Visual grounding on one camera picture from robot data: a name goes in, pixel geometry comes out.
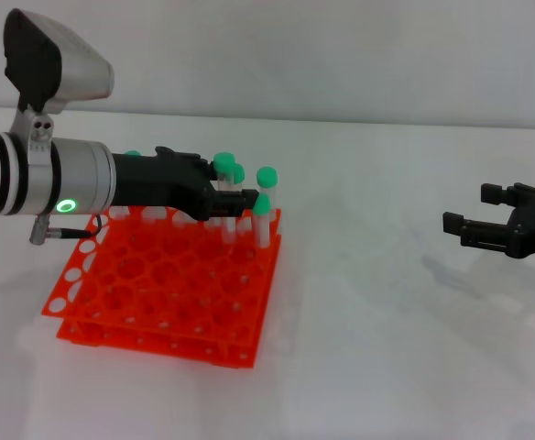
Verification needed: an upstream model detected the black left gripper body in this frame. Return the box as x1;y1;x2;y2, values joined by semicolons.
110;153;213;217

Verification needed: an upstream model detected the orange test tube rack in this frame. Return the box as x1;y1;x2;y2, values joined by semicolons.
40;205;282;369

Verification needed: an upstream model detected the black cable with silver plug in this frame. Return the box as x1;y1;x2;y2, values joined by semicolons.
28;214;109;247

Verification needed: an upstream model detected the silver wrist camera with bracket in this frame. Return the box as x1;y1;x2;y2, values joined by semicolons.
4;7;115;161

